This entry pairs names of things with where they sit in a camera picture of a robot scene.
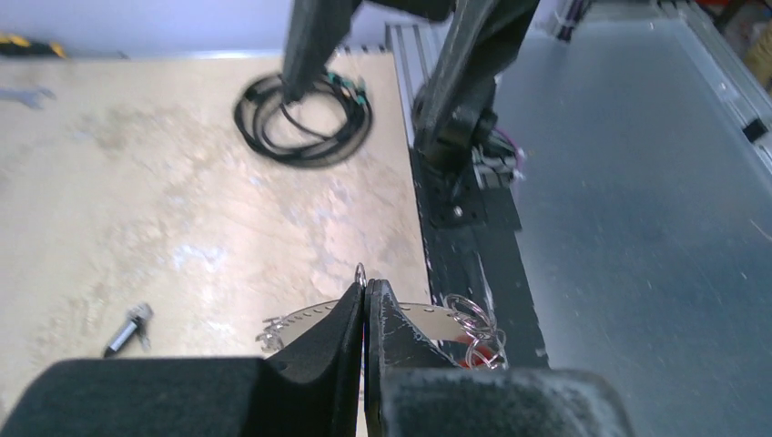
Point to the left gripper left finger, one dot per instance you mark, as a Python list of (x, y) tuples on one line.
[(309, 388)]

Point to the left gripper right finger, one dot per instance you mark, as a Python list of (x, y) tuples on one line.
[(411, 388)]

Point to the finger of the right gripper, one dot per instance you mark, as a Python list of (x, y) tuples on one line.
[(483, 39), (316, 28)]

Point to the large perforated metal keyring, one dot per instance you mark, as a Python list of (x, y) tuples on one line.
[(456, 317)]

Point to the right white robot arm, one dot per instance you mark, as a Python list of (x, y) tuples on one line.
[(471, 120)]

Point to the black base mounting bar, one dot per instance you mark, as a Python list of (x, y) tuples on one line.
[(469, 234)]

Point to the loose black key tag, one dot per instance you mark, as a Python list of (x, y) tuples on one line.
[(133, 327)]

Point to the silver open end wrench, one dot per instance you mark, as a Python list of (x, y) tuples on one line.
[(31, 97)]

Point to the yellow black screwdriver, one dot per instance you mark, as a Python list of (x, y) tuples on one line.
[(14, 45)]

